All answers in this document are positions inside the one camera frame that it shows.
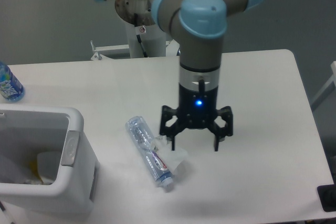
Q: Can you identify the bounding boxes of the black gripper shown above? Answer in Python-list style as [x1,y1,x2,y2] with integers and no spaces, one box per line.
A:
[159,83,234,152]

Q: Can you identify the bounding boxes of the white push-lid trash can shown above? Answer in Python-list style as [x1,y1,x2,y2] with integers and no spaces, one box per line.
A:
[1,104,100,213]

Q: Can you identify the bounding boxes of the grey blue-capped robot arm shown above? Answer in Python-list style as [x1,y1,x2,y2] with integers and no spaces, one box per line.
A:
[99,0,263,146]

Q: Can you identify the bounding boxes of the yellow and white trash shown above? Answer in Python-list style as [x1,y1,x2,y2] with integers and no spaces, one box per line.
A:
[24,151,61,185]

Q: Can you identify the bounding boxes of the crushed clear plastic bottle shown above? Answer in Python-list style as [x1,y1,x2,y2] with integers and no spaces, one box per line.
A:
[125,116,174,191]

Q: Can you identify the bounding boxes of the black clamp at table edge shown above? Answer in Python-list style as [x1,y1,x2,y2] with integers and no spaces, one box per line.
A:
[317,184,335,212]

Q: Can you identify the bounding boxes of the blue labelled water bottle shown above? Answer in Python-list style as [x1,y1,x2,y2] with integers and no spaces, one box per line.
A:
[1,62,25,102]

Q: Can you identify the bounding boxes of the white bracket with bolts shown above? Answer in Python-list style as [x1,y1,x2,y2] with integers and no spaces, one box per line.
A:
[166,40,181,57]

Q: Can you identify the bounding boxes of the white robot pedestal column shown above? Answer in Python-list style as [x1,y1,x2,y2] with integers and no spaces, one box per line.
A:
[115,0,166,58]

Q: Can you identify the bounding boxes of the white bracket with bolt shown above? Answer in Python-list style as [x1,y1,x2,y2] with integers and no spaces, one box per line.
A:
[90,40,130,61]

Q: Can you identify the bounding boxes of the black cable on pedestal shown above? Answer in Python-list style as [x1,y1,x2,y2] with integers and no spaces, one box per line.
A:
[133,13,148,58]

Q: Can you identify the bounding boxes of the white frame at right edge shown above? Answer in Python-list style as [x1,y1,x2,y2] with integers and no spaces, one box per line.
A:
[310,61,335,111]

